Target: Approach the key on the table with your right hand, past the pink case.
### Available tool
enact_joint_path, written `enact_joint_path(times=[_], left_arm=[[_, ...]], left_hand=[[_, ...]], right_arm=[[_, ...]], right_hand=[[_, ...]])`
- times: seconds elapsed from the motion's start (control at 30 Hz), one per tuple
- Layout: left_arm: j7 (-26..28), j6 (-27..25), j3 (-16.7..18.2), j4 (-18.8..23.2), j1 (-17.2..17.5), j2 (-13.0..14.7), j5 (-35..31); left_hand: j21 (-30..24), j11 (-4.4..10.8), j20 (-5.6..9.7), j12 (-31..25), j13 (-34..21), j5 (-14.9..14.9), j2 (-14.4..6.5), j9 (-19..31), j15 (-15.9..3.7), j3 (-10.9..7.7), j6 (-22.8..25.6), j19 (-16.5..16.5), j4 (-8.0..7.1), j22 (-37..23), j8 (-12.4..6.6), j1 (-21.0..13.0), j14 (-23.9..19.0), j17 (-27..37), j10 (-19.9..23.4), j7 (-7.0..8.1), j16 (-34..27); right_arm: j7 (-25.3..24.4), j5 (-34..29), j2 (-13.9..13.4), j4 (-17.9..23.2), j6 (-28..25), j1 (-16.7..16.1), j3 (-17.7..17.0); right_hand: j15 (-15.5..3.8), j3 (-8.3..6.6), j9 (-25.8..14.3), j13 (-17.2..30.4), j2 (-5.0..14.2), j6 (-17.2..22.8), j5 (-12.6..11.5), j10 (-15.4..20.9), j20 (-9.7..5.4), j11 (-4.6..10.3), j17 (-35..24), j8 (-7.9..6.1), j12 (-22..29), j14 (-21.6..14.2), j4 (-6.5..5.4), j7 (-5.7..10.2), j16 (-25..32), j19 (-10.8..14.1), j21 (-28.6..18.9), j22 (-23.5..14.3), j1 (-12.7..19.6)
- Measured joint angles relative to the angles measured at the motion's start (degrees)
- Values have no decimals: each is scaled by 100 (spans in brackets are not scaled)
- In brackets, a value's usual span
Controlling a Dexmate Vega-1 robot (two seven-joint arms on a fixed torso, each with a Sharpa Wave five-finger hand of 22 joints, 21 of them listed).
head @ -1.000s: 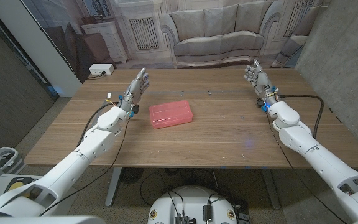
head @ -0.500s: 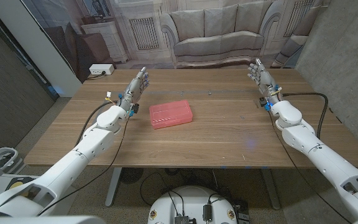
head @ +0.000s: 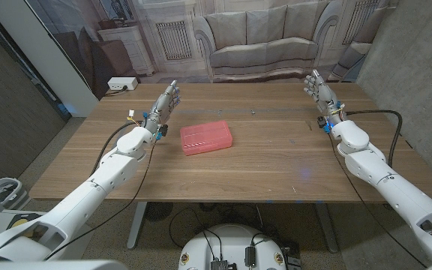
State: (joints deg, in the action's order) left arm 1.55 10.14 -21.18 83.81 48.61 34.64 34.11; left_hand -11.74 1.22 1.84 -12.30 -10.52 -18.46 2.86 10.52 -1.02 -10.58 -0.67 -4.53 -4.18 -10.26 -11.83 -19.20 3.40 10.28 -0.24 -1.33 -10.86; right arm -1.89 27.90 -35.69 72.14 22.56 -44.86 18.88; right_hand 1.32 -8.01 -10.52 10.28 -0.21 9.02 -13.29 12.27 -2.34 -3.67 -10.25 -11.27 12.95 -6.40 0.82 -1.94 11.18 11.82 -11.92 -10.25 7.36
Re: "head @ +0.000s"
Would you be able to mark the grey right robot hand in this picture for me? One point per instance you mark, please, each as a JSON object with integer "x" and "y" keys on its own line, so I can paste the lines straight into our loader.
{"x": 324, "y": 97}

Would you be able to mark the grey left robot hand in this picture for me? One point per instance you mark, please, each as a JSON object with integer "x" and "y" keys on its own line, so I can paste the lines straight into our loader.
{"x": 162, "y": 107}

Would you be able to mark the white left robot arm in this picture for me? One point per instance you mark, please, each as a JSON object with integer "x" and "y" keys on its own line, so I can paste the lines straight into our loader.
{"x": 88, "y": 195}

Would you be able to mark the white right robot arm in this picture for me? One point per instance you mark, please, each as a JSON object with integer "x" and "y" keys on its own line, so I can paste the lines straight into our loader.
{"x": 399, "y": 191}

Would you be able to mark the pink plastic case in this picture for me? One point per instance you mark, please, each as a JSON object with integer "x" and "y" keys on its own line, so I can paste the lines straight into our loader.
{"x": 205, "y": 137}

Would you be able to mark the white power strip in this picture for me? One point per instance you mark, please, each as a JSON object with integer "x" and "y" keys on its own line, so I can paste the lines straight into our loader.
{"x": 122, "y": 83}

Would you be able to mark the printed living room backdrop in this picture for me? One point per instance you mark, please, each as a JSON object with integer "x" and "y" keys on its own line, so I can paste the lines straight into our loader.
{"x": 264, "y": 37}

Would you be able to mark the black round floor disc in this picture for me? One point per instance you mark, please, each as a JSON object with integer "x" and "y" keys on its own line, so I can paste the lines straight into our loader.
{"x": 158, "y": 211}

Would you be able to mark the grey table leg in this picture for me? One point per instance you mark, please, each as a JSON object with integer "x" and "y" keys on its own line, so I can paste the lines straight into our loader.
{"x": 137, "y": 225}
{"x": 327, "y": 228}

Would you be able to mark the white robot torso base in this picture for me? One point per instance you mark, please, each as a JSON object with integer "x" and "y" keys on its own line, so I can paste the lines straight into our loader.
{"x": 233, "y": 245}

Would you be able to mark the black floor power strip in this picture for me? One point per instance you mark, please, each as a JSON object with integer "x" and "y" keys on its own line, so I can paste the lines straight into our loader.
{"x": 293, "y": 258}

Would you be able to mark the black adapter on torso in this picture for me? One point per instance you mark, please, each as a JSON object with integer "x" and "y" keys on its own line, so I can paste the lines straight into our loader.
{"x": 250, "y": 257}

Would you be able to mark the yellow and black pad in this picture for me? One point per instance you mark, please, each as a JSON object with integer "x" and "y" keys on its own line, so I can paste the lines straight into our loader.
{"x": 21, "y": 222}

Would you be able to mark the white robot chest edge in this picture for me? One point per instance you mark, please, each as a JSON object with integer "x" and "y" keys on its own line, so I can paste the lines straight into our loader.
{"x": 51, "y": 265}

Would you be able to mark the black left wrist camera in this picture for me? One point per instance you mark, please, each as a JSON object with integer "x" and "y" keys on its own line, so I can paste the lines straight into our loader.
{"x": 164, "y": 130}

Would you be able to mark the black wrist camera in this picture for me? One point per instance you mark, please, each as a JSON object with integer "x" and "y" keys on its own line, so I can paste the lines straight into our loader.
{"x": 321, "y": 122}
{"x": 164, "y": 130}

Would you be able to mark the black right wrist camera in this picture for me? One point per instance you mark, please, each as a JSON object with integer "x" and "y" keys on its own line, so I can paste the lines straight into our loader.
{"x": 321, "y": 122}

